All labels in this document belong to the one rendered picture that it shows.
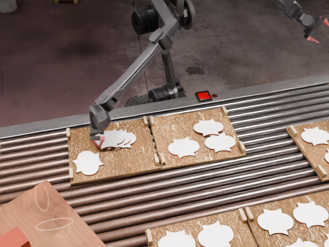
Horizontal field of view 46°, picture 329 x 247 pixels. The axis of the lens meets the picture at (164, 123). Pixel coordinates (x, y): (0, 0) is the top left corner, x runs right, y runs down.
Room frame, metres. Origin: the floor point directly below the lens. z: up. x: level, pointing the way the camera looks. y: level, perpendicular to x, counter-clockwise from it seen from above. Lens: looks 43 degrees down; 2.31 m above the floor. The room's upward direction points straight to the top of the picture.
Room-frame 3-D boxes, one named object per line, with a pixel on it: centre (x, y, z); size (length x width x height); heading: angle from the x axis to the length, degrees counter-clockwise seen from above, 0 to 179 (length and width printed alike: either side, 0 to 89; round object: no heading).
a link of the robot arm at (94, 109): (1.32, 0.31, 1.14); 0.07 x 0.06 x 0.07; 28
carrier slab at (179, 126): (1.38, -0.16, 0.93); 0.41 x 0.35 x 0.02; 102
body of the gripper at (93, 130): (1.32, 0.32, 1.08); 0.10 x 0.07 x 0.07; 7
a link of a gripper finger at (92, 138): (1.29, 0.31, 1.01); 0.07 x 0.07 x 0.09; 7
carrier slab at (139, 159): (1.29, 0.26, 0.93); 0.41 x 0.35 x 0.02; 103
